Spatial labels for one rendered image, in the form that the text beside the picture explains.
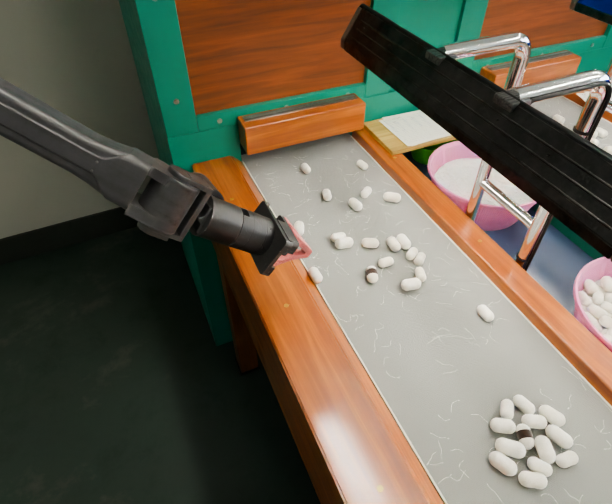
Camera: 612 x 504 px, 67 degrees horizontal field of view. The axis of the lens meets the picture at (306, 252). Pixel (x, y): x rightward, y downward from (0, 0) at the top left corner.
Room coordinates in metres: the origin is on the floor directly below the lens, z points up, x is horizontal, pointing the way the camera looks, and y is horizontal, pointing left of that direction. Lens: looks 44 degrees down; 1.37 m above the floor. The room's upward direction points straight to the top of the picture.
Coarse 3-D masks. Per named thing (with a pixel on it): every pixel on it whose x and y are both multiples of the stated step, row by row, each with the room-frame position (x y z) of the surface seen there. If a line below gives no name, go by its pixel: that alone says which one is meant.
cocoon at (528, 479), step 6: (522, 474) 0.22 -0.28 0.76; (528, 474) 0.22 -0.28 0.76; (534, 474) 0.22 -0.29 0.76; (540, 474) 0.22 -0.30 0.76; (522, 480) 0.22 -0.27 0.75; (528, 480) 0.22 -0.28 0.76; (534, 480) 0.22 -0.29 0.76; (540, 480) 0.21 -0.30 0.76; (546, 480) 0.22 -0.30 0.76; (528, 486) 0.21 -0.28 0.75; (534, 486) 0.21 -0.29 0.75; (540, 486) 0.21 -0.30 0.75
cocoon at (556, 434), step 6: (552, 426) 0.29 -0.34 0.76; (546, 432) 0.28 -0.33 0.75; (552, 432) 0.28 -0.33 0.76; (558, 432) 0.28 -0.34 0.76; (564, 432) 0.28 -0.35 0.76; (552, 438) 0.27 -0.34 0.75; (558, 438) 0.27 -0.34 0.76; (564, 438) 0.27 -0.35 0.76; (570, 438) 0.27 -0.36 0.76; (558, 444) 0.26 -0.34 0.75; (564, 444) 0.26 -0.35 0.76; (570, 444) 0.26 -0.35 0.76
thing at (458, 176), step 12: (444, 168) 0.94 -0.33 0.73; (456, 168) 0.94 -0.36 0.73; (468, 168) 0.95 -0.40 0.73; (444, 180) 0.89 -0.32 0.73; (456, 180) 0.89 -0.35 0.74; (468, 180) 0.89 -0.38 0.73; (492, 180) 0.89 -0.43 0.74; (504, 180) 0.89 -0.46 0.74; (456, 192) 0.84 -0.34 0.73; (468, 192) 0.84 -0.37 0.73; (504, 192) 0.84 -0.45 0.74; (516, 192) 0.84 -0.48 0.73; (492, 204) 0.81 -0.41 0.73
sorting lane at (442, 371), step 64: (320, 192) 0.84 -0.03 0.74; (384, 192) 0.84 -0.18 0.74; (320, 256) 0.63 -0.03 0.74; (384, 256) 0.63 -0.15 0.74; (448, 256) 0.63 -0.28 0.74; (384, 320) 0.48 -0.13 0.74; (448, 320) 0.48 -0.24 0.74; (512, 320) 0.48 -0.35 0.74; (384, 384) 0.36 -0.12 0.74; (448, 384) 0.36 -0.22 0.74; (512, 384) 0.36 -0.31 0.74; (576, 384) 0.36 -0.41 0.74; (448, 448) 0.26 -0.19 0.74; (576, 448) 0.26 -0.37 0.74
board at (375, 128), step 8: (376, 120) 1.09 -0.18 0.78; (368, 128) 1.05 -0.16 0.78; (376, 128) 1.05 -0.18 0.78; (384, 128) 1.05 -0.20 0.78; (376, 136) 1.02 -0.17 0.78; (384, 136) 1.01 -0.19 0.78; (392, 136) 1.01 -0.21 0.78; (448, 136) 1.01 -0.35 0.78; (384, 144) 0.98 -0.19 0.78; (392, 144) 0.98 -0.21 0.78; (400, 144) 0.98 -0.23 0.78; (424, 144) 0.98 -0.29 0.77; (432, 144) 0.99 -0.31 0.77; (392, 152) 0.95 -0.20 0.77; (400, 152) 0.95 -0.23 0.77
